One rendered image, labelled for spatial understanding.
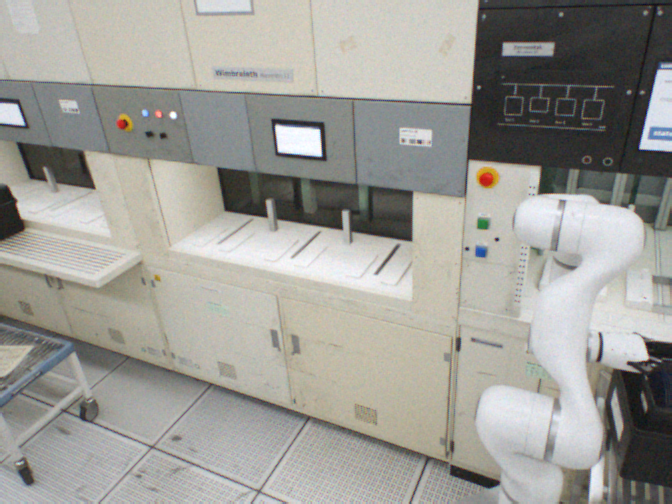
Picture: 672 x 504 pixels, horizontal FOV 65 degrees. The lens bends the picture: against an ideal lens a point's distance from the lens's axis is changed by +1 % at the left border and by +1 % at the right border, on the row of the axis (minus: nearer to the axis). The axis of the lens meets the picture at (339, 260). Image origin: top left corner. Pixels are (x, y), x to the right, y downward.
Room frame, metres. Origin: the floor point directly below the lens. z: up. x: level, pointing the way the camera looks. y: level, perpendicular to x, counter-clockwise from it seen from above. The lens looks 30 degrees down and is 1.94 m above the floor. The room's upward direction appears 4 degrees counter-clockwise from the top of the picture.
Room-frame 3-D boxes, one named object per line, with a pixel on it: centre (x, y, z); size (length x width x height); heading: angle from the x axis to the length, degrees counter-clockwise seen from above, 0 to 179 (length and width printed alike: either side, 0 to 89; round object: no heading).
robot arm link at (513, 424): (0.73, -0.34, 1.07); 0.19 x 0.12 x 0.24; 62
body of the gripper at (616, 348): (1.00, -0.67, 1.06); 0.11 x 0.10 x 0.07; 72
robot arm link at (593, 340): (1.02, -0.62, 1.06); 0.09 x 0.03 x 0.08; 162
